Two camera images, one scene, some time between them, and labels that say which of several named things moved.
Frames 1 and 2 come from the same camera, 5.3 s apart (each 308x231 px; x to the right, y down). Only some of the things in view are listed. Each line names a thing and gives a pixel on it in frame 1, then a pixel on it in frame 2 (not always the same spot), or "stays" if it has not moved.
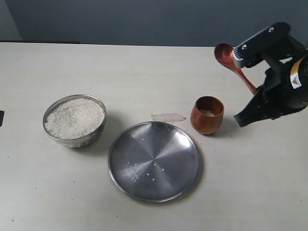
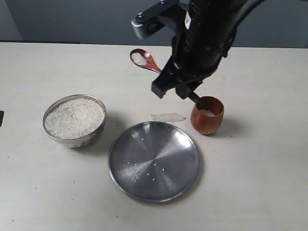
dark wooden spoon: (224, 53) to (142, 57)
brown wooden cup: (206, 114) stays
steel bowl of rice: (74, 121) stays
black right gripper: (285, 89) to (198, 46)
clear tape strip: (168, 117) stays
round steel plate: (154, 161) stays
